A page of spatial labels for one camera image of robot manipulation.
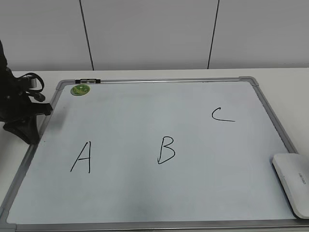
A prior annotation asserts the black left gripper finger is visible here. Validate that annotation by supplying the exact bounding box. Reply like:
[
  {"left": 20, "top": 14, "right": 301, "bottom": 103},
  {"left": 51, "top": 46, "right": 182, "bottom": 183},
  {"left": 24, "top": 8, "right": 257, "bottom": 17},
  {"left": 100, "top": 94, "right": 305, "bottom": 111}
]
[{"left": 3, "top": 116, "right": 40, "bottom": 145}]

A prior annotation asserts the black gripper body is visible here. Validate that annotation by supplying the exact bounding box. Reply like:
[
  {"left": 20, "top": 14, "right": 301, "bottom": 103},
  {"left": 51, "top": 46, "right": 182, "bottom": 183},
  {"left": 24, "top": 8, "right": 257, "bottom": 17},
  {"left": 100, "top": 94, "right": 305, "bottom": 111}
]
[{"left": 0, "top": 68, "right": 53, "bottom": 123}]

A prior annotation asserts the white whiteboard eraser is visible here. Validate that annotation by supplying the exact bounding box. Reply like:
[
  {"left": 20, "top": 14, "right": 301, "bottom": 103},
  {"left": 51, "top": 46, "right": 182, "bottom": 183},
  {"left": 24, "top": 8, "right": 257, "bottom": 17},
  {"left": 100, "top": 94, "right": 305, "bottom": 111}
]
[{"left": 272, "top": 153, "right": 309, "bottom": 219}]

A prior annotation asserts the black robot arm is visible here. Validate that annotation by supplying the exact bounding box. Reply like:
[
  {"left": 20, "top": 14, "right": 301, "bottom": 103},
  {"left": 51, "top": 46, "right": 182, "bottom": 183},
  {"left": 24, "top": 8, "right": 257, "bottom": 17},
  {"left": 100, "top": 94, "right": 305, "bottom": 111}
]
[{"left": 0, "top": 46, "right": 53, "bottom": 145}]

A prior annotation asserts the round green magnet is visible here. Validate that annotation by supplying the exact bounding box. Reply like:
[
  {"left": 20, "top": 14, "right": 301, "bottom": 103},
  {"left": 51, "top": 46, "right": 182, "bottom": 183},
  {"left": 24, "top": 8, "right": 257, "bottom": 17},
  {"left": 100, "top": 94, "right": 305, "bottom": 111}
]
[{"left": 70, "top": 84, "right": 90, "bottom": 96}]

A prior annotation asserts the black whiteboard hanging clip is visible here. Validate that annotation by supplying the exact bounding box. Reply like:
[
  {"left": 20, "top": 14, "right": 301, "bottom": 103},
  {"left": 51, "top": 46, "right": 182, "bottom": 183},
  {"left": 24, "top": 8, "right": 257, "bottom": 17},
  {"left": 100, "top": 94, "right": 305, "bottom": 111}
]
[{"left": 75, "top": 78, "right": 101, "bottom": 84}]

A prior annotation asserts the white magnetic whiteboard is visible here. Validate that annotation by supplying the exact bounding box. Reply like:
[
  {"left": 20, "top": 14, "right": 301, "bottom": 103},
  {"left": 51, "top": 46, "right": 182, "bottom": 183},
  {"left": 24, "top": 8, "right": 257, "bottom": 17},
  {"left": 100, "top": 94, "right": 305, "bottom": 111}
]
[{"left": 0, "top": 77, "right": 309, "bottom": 232}]

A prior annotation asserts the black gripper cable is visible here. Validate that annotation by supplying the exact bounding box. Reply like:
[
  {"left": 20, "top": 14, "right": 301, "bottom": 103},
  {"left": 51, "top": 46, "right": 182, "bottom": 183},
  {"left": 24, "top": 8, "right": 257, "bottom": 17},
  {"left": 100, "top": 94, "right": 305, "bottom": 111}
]
[{"left": 14, "top": 73, "right": 46, "bottom": 102}]

